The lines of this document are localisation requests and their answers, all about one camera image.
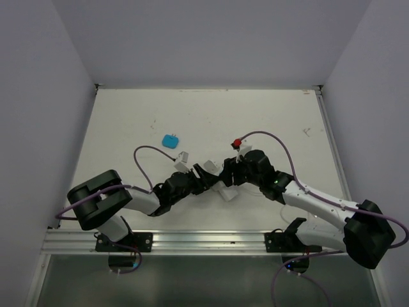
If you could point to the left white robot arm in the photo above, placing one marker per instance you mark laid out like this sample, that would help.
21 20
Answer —
96 202

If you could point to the blue plug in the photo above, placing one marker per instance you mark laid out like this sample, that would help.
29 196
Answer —
170 141

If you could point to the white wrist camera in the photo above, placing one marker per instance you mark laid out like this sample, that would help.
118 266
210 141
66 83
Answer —
242 147
180 163

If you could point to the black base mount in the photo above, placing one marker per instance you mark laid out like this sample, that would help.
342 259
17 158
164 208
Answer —
279 241
142 241

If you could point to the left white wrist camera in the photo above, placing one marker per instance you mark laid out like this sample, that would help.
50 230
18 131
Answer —
180 163

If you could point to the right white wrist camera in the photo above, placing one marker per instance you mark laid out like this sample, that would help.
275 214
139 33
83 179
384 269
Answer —
242 147

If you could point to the aluminium front rail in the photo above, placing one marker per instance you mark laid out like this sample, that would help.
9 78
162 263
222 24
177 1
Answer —
171 243

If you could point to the aluminium right side rail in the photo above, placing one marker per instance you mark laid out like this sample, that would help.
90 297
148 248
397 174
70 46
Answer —
332 143

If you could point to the aluminium rail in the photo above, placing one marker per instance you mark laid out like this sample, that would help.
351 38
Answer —
171 243
332 143

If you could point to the white power strip socket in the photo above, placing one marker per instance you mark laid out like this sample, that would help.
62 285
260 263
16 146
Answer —
227 193

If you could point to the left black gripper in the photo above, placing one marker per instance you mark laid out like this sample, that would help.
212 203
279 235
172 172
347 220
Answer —
204 181

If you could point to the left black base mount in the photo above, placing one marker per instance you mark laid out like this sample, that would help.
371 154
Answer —
142 241

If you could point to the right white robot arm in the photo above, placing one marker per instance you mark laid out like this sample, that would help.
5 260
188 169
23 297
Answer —
358 229

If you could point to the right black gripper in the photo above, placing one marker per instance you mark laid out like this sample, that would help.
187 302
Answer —
231 167

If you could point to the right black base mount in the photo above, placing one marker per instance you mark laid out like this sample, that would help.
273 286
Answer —
279 241

